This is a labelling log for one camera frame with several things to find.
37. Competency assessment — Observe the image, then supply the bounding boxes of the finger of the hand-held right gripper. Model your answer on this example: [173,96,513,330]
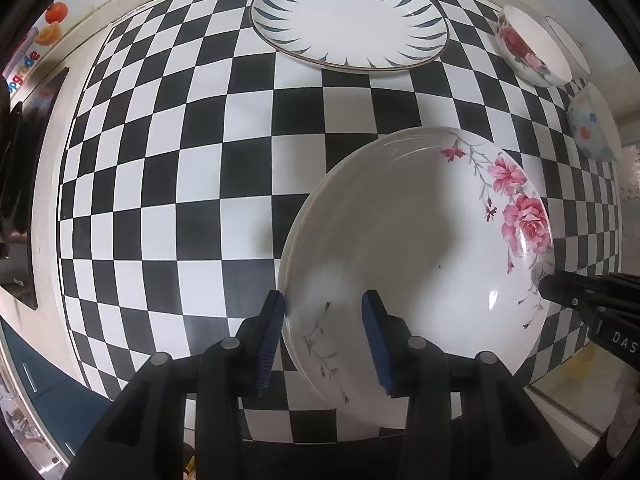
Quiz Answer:
[539,270,640,333]

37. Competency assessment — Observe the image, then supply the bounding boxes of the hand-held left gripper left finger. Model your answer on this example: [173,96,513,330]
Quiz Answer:
[65,290,286,480]

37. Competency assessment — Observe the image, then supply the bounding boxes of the white plate with pink roses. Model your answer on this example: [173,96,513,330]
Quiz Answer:
[277,126,556,433]

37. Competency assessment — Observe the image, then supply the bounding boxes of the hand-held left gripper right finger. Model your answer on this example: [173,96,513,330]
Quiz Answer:
[361,290,581,480]

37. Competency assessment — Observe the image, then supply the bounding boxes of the blue cabinet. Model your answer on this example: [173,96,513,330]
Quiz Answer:
[0,319,117,463]

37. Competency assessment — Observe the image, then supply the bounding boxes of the black and white checkered mat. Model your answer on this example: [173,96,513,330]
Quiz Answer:
[56,0,623,446]

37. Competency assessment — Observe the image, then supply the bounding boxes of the white plate with blue leaves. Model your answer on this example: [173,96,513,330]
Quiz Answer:
[250,0,450,72]

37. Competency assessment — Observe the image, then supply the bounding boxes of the white bowl with pink roses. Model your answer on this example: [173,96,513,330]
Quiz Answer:
[495,5,572,88]

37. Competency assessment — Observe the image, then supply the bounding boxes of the black glass cooktop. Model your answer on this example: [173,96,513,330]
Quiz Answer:
[0,66,70,311]

